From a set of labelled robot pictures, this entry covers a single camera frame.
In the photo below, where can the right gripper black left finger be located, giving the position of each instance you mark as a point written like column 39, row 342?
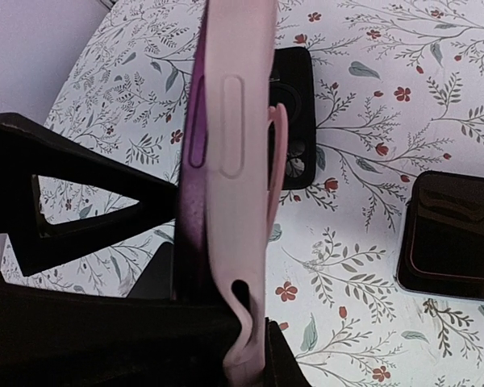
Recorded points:
column 48, row 338

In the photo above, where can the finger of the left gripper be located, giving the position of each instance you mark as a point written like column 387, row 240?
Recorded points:
column 60, row 201

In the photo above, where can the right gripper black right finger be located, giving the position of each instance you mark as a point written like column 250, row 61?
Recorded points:
column 281, row 368

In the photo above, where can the purple phone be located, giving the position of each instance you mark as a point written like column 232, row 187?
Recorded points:
column 191, row 272

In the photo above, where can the pink phone case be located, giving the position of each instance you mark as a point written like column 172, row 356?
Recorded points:
column 238, row 63

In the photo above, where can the black phone case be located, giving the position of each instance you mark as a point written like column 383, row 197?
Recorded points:
column 292, row 84

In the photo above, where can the floral table mat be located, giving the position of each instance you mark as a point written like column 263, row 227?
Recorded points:
column 399, row 90

